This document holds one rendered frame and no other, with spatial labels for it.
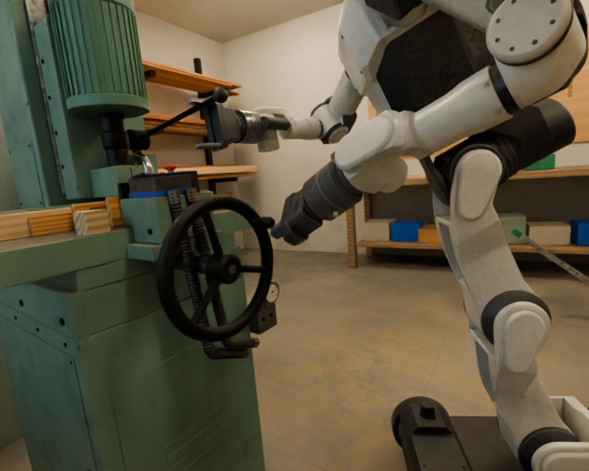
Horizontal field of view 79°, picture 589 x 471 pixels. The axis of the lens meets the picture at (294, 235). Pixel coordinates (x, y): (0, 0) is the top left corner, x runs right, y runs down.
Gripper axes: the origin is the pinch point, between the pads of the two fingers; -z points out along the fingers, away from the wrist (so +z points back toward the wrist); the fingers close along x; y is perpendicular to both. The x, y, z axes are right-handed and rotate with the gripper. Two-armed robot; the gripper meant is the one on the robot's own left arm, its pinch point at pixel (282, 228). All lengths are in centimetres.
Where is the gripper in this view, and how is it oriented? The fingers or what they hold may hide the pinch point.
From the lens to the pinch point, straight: 73.0
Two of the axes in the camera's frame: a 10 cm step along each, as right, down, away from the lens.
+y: -7.5, -5.2, -4.1
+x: 1.2, -7.2, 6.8
